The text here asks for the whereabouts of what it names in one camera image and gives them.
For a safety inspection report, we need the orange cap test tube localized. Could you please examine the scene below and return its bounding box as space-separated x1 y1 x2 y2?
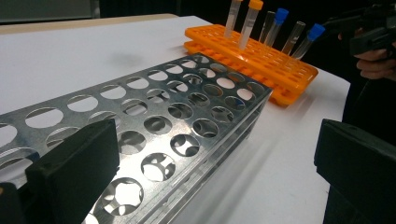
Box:
223 0 244 39
238 0 264 50

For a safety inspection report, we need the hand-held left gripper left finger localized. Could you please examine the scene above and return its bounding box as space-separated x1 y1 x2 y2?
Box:
25 119 121 224

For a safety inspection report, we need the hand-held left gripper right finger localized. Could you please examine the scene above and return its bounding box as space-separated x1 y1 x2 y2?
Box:
313 119 396 224

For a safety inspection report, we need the white table board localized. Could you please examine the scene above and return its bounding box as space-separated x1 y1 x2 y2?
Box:
0 15 351 224

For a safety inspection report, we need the orange test tube rack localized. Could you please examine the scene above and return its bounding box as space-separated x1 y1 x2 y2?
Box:
183 23 319 107

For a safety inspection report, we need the metal test tube rack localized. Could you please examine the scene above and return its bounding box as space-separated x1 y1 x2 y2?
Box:
0 52 274 224

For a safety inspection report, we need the blue cap test tube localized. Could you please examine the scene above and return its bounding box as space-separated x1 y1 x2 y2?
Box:
264 7 290 48
290 22 326 60

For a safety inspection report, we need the clear test tube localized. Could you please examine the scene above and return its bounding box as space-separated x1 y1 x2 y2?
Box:
259 10 276 44
281 21 306 55

